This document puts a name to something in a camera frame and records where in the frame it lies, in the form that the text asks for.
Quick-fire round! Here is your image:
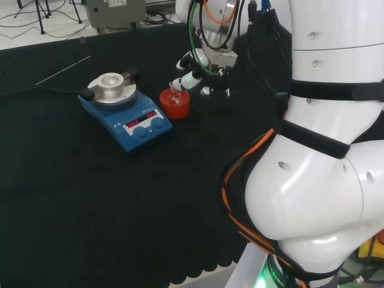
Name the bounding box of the thin steel rod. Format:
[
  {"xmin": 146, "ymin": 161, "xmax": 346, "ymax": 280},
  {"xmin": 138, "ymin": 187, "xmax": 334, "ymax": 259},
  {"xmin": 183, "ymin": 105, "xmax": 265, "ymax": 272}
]
[{"xmin": 35, "ymin": 55, "xmax": 92, "ymax": 86}]

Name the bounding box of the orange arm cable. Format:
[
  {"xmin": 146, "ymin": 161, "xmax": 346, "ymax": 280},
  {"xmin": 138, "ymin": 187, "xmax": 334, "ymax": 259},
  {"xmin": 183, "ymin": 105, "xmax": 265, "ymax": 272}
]
[{"xmin": 221, "ymin": 127, "xmax": 308, "ymax": 288}]

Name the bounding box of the orange stepped flask stand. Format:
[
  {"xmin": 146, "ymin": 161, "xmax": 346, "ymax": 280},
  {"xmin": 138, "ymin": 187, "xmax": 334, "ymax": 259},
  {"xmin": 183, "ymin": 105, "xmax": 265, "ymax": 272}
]
[{"xmin": 158, "ymin": 88, "xmax": 191, "ymax": 120}]

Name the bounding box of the clear glass round-bottom flask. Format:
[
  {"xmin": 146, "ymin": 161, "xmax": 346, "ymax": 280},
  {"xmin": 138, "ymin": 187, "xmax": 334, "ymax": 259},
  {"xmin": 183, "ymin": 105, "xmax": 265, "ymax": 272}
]
[{"xmin": 169, "ymin": 80, "xmax": 184, "ymax": 106}]

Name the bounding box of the black tripod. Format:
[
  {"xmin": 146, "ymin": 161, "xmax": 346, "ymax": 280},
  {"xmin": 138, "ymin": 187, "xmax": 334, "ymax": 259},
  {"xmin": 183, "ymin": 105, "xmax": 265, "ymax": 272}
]
[{"xmin": 16, "ymin": 0, "xmax": 52, "ymax": 35}]

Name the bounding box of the yellow stop button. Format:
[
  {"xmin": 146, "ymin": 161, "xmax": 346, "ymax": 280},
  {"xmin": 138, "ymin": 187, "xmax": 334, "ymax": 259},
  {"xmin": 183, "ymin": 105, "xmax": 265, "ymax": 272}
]
[{"xmin": 358, "ymin": 232, "xmax": 384, "ymax": 266}]

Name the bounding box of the grey metal cabinet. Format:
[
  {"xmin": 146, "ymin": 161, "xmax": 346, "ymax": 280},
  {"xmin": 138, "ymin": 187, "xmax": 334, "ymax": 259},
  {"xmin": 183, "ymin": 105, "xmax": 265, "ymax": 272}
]
[{"xmin": 85, "ymin": 0, "xmax": 148, "ymax": 29}]

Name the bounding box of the blue-base heater with steel plate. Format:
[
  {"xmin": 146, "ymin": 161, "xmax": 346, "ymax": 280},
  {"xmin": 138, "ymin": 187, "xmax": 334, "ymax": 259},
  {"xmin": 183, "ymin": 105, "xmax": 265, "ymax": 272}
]
[{"xmin": 77, "ymin": 67, "xmax": 174, "ymax": 154}]

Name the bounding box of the black bench cloth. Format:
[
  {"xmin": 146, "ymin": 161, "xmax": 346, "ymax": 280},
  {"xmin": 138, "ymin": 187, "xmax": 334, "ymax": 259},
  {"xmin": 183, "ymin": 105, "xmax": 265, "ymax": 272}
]
[{"xmin": 0, "ymin": 22, "xmax": 293, "ymax": 288}]

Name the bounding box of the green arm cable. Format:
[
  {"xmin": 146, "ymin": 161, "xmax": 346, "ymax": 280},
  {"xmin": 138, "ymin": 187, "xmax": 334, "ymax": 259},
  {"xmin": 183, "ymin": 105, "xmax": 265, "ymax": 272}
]
[{"xmin": 187, "ymin": 0, "xmax": 223, "ymax": 79}]

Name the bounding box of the black floor cable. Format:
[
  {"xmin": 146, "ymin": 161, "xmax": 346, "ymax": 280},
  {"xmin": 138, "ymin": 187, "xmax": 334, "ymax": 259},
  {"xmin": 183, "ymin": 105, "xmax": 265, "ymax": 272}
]
[{"xmin": 0, "ymin": 5, "xmax": 91, "ymax": 40}]

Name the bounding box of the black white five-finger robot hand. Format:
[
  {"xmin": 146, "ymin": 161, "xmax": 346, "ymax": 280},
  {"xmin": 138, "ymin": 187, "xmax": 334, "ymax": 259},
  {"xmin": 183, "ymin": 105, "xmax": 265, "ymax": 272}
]
[{"xmin": 172, "ymin": 49, "xmax": 239, "ymax": 98}]

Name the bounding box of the thick black heater power cable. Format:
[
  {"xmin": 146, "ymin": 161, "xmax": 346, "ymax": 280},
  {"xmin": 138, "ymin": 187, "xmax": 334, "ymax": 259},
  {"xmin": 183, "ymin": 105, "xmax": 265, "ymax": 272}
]
[{"xmin": 0, "ymin": 85, "xmax": 84, "ymax": 97}]

